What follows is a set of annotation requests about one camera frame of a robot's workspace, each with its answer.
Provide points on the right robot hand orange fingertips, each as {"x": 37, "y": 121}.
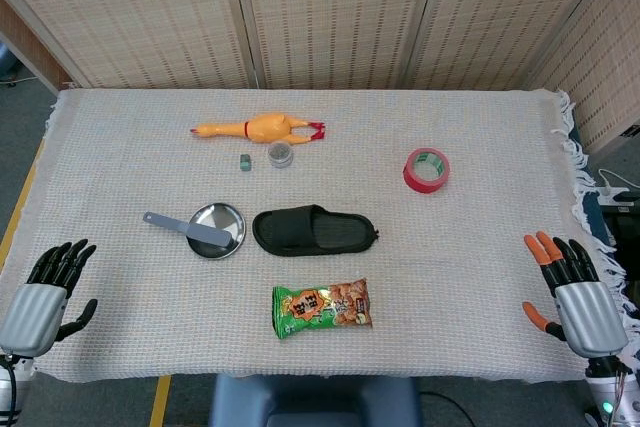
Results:
{"x": 590, "y": 317}

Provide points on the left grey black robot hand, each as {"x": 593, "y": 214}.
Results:
{"x": 32, "y": 312}

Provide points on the black slipper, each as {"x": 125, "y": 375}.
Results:
{"x": 285, "y": 229}

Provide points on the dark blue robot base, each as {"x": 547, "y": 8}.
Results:
{"x": 315, "y": 397}

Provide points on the black equipment box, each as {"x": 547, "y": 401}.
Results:
{"x": 622, "y": 224}

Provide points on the white power strip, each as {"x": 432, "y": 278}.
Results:
{"x": 614, "y": 193}

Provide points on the beige woven tablecloth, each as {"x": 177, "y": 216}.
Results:
{"x": 450, "y": 257}

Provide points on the small metal frying pan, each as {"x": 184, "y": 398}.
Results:
{"x": 222, "y": 219}

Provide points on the red tape roll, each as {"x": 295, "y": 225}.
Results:
{"x": 422, "y": 182}

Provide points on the small green eraser block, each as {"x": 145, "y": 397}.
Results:
{"x": 245, "y": 163}

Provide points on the brown wooden cabinet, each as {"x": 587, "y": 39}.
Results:
{"x": 30, "y": 49}

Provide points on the green snack bag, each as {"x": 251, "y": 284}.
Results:
{"x": 320, "y": 309}

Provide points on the small clear plastic jar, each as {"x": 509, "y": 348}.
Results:
{"x": 280, "y": 154}

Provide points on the yellow rubber chicken toy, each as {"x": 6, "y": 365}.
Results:
{"x": 267, "y": 128}

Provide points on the bamboo folding screen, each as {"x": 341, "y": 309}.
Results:
{"x": 325, "y": 17}

